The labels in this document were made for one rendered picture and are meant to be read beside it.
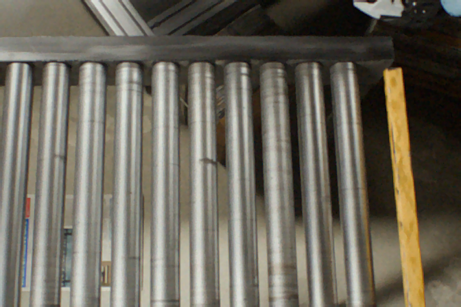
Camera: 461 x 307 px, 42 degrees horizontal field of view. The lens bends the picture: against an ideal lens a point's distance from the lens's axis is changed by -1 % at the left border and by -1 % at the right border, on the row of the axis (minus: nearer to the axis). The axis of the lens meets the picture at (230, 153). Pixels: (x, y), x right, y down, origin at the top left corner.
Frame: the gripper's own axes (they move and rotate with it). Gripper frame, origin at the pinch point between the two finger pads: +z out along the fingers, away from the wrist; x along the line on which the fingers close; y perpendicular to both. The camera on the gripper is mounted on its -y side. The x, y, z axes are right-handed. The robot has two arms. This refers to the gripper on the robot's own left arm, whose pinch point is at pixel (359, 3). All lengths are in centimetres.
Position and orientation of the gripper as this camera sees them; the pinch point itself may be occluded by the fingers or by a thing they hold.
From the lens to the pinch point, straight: 123.5
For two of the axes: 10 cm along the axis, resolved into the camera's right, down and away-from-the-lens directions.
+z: -10.0, 0.1, -0.6
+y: 0.5, -2.6, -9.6
